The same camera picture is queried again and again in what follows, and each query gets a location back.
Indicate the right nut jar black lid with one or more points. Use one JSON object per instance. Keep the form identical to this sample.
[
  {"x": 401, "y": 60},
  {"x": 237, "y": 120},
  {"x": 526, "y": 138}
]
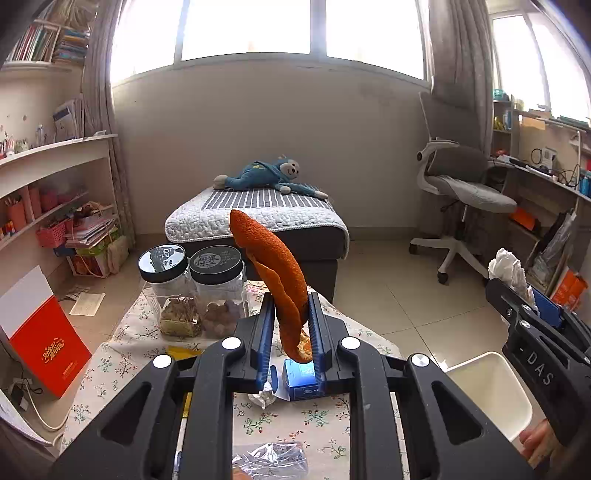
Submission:
[{"x": 218, "y": 275}]

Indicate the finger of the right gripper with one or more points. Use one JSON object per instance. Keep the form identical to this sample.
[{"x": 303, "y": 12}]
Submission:
[{"x": 550, "y": 312}]

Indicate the wooden computer desk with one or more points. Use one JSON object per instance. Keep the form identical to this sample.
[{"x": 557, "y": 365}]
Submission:
[{"x": 542, "y": 163}]

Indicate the left nut jar black lid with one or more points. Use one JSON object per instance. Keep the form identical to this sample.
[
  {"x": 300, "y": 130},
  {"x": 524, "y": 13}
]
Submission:
[{"x": 168, "y": 290}]

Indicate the orange peel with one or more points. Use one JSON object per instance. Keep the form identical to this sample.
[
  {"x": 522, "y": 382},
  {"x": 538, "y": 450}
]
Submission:
[{"x": 283, "y": 277}]

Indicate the orange cardboard box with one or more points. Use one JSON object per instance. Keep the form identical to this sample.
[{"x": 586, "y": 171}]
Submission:
[{"x": 570, "y": 290}]

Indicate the nut jar black lid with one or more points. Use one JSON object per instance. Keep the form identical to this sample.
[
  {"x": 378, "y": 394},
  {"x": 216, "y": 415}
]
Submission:
[
  {"x": 218, "y": 275},
  {"x": 168, "y": 290}
]

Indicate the grey white office chair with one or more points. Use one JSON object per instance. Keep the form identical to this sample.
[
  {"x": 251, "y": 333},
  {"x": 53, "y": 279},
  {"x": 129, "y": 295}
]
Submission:
[{"x": 453, "y": 165}]

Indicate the pink storage basket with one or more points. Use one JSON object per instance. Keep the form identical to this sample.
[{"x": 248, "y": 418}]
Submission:
[{"x": 52, "y": 236}]

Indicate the white bookshelf unit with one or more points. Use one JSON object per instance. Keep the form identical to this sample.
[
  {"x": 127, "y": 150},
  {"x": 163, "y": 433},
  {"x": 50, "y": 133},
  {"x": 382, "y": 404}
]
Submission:
[{"x": 55, "y": 157}]

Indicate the dark ottoman with quilt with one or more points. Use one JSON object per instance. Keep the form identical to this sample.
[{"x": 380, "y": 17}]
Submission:
[{"x": 266, "y": 224}]

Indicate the white trash bin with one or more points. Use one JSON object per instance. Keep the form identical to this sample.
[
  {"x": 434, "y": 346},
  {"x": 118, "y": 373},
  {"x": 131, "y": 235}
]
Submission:
[{"x": 491, "y": 384}]

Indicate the grey curtain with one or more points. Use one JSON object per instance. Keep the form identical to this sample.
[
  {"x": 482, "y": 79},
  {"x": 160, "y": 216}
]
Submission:
[
  {"x": 462, "y": 54},
  {"x": 98, "y": 103}
]

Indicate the crushed clear plastic bottle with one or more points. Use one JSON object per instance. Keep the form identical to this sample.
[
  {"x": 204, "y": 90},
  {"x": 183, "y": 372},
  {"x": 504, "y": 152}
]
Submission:
[{"x": 273, "y": 460}]

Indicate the gold snack wrapper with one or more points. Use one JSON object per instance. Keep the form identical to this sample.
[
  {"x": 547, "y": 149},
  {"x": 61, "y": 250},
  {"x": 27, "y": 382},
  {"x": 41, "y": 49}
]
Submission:
[{"x": 185, "y": 359}]

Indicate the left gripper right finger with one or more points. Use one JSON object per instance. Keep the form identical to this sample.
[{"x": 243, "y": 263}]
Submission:
[{"x": 407, "y": 418}]

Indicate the blue small carton box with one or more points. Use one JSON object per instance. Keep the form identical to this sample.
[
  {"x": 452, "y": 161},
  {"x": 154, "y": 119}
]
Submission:
[{"x": 300, "y": 380}]

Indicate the blue monkey plush toy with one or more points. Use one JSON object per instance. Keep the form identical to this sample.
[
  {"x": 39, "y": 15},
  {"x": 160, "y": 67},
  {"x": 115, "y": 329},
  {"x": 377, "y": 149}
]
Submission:
[{"x": 280, "y": 175}]

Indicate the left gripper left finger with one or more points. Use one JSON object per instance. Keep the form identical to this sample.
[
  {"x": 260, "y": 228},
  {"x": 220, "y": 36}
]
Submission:
[{"x": 140, "y": 434}]

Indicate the left grey curtain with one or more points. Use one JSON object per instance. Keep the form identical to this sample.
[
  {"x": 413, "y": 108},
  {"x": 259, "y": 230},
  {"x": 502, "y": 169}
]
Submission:
[{"x": 98, "y": 103}]

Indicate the person left hand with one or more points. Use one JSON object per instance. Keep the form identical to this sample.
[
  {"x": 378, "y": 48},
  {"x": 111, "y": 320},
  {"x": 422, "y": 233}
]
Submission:
[{"x": 239, "y": 474}]

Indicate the right grey curtain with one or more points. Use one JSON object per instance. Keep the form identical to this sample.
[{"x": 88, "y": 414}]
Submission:
[{"x": 462, "y": 54}]

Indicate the floral tablecloth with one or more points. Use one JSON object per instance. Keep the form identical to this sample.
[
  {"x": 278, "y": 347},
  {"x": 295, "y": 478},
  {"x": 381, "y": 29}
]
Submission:
[{"x": 320, "y": 425}]

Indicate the red white gift box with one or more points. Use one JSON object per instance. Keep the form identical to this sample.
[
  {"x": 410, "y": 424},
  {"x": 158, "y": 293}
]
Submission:
[{"x": 41, "y": 335}]

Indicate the white tissue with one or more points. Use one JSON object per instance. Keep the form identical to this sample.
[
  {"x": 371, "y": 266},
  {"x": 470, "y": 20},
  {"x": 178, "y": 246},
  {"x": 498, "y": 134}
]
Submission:
[{"x": 506, "y": 267}]

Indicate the person right hand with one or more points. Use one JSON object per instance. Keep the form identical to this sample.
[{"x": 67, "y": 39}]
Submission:
[{"x": 539, "y": 443}]

